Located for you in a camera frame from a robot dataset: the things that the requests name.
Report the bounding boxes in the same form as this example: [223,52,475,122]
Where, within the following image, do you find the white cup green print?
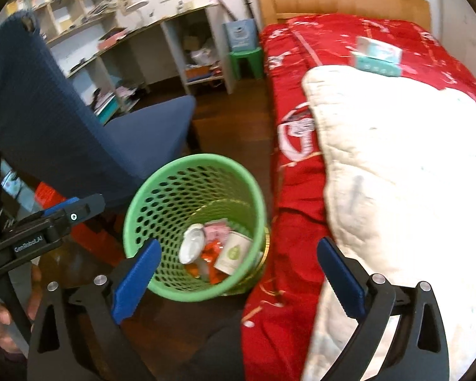
[214,231,254,275]

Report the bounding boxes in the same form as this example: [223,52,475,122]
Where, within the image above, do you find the pink book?
[99,28,129,43]

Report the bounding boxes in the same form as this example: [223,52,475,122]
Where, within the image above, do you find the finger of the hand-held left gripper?
[36,194,106,243]

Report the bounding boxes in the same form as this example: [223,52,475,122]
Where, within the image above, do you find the orange plastic wrapper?
[184,240,227,284]

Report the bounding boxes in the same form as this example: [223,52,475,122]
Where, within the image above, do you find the pile of books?
[91,85,143,124]

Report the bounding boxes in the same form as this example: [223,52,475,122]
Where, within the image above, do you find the white quilted blanket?
[301,65,476,381]

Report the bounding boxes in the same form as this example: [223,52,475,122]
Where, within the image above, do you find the bed with red cover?
[240,14,476,381]

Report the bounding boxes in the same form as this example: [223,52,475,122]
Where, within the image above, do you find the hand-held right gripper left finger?
[27,238,162,381]

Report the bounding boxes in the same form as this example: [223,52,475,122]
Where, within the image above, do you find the grey stick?
[210,0,239,21]

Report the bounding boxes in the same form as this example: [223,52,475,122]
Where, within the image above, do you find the white plastic bag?
[190,48,219,66]

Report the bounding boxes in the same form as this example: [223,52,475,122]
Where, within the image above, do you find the orange plastic crate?
[34,182,70,209]

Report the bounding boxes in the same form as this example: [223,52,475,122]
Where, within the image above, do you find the black pole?
[238,0,258,20]

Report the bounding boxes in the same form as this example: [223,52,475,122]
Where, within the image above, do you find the pink snack packet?
[203,219,231,247]

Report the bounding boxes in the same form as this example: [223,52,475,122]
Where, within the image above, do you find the green perforated plastic basket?
[123,154,271,301]

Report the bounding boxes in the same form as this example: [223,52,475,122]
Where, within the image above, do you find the white wall bookshelf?
[2,0,122,48]

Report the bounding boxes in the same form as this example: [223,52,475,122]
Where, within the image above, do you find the green plastic stool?
[227,47,264,82]

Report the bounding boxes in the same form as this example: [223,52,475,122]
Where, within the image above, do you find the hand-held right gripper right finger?
[301,237,450,381]

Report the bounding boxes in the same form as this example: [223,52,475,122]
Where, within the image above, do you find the blue grey printed box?
[222,19,259,52]

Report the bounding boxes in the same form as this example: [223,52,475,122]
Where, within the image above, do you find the white desk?
[48,2,236,120]

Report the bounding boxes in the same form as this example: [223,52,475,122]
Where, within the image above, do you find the white wrapper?
[178,223,206,264]

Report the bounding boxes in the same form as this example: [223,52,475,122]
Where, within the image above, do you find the white desk lamp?
[125,0,151,28]

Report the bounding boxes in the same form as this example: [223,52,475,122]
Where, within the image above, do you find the teal white tissue box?
[350,36,404,77]

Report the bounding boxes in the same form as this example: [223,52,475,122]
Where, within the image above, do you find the person's left hand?
[0,264,44,360]

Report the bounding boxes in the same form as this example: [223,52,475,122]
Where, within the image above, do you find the blue fabric chair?
[0,11,197,209]

